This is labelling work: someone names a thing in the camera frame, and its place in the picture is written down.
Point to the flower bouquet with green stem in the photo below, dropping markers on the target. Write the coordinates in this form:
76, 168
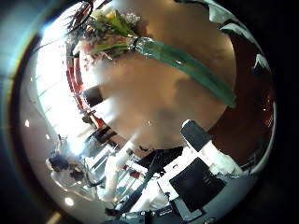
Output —
187, 71

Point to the black control box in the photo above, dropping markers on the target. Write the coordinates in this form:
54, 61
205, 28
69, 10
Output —
168, 155

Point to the orange curved sofa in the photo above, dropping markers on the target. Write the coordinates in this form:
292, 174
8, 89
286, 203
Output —
74, 77

